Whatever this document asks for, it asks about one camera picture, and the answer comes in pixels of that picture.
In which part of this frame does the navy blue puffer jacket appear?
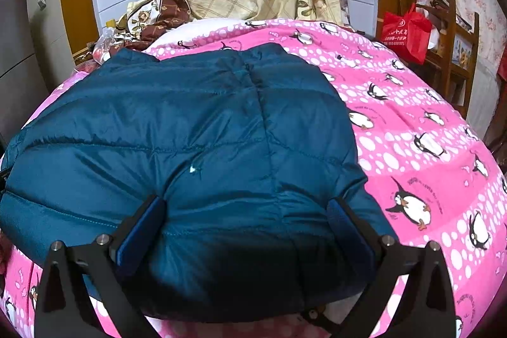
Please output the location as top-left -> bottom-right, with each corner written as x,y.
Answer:
1,44 -> 393,322

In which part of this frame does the grey refrigerator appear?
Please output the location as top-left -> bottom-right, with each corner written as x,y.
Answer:
0,0 -> 47,147

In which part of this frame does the wooden shelf rack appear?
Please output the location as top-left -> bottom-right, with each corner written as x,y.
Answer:
417,0 -> 479,118

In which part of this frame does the clear plastic bottle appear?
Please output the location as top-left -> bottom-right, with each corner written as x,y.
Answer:
92,20 -> 116,65

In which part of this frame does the red shopping bag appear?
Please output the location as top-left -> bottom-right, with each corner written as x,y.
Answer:
381,3 -> 432,65

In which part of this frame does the white pillow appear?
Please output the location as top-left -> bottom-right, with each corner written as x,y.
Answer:
143,18 -> 246,55

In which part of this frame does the floral pink curtain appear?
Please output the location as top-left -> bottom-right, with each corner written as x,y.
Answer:
455,0 -> 506,75

